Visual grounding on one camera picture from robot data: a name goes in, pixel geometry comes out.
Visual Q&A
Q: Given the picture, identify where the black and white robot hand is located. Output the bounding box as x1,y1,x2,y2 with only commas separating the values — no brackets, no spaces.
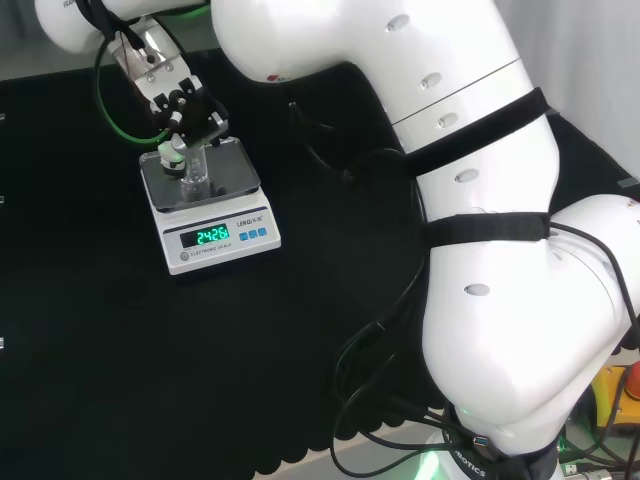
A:
130,56,232,177

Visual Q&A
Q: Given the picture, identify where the clear glass beaker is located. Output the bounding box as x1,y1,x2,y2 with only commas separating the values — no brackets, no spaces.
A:
178,143,213,202

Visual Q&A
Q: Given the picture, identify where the white electronic balance steel pan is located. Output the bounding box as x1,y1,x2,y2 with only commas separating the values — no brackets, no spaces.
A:
138,136,283,277

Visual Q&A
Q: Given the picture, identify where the black bench cloth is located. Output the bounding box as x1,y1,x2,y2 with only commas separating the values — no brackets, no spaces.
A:
0,46,640,480

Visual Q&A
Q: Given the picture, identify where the yellow emergency stop button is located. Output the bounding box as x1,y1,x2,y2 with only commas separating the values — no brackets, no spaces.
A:
591,358,640,437

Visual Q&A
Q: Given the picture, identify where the green cable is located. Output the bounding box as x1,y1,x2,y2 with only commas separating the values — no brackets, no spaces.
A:
94,38,175,150

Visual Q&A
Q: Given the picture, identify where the black cable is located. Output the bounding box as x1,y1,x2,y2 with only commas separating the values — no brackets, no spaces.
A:
331,249,454,480
286,99,427,224

